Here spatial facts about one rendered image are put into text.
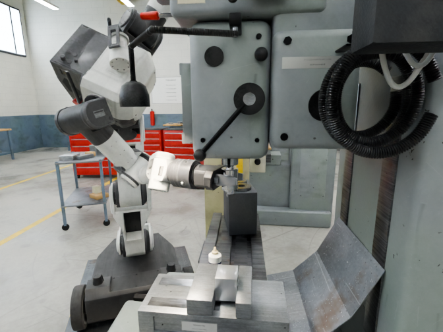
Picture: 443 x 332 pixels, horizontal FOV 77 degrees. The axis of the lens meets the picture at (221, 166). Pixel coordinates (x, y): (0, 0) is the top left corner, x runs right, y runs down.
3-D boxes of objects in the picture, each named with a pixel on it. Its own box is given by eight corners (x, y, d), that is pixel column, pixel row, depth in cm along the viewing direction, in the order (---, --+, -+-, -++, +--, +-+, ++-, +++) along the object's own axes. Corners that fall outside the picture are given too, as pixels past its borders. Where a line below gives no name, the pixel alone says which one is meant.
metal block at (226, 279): (215, 300, 67) (214, 278, 65) (218, 284, 73) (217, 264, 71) (236, 302, 66) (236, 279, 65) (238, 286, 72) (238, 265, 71)
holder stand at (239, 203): (229, 236, 117) (228, 190, 113) (223, 215, 138) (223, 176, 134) (256, 234, 118) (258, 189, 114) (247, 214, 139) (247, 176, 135)
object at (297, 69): (270, 149, 64) (273, 27, 58) (263, 138, 87) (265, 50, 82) (355, 150, 62) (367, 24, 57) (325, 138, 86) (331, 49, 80)
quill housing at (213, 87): (190, 160, 68) (186, 18, 61) (203, 147, 88) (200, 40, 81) (269, 161, 66) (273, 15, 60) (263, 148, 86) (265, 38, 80)
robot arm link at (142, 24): (138, -1, 108) (119, 29, 109) (146, -1, 102) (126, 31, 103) (161, 20, 116) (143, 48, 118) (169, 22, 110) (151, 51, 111)
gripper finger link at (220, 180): (236, 187, 76) (216, 184, 78) (236, 175, 75) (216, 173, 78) (235, 188, 74) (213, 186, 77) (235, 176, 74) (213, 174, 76)
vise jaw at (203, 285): (186, 314, 63) (185, 299, 62) (199, 275, 78) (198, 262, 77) (212, 316, 62) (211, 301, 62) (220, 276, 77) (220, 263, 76)
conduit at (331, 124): (323, 160, 48) (331, 31, 44) (303, 147, 64) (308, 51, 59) (435, 161, 46) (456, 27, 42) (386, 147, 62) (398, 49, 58)
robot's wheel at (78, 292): (81, 311, 144) (76, 276, 140) (91, 309, 146) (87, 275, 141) (72, 342, 126) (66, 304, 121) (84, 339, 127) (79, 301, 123)
